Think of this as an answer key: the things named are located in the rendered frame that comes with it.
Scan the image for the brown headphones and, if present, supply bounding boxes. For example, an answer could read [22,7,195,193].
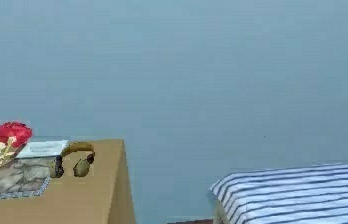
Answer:
[49,141,96,179]

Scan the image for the blue white striped bed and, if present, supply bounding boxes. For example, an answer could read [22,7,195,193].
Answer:
[209,161,348,224]

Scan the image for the brown chest of drawers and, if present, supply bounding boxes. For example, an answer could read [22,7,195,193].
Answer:
[0,138,137,224]

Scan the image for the red and cream flower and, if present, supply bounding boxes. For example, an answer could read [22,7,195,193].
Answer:
[0,121,34,168]

